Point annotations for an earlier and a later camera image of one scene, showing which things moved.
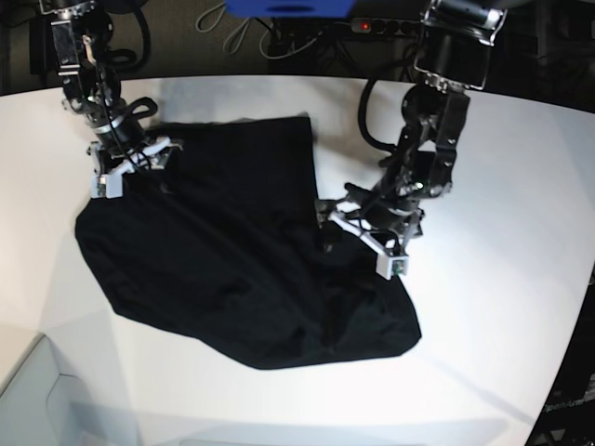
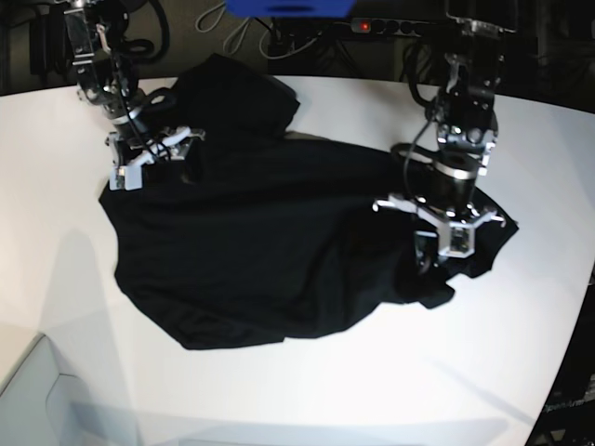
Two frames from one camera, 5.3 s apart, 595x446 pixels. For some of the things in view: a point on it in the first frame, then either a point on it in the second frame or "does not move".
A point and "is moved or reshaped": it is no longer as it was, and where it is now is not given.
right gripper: (385, 229) to (459, 223)
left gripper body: (138, 155) to (173, 143)
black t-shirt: (224, 242) is moved or reshaped
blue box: (291, 8) does not move
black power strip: (385, 26) does not move
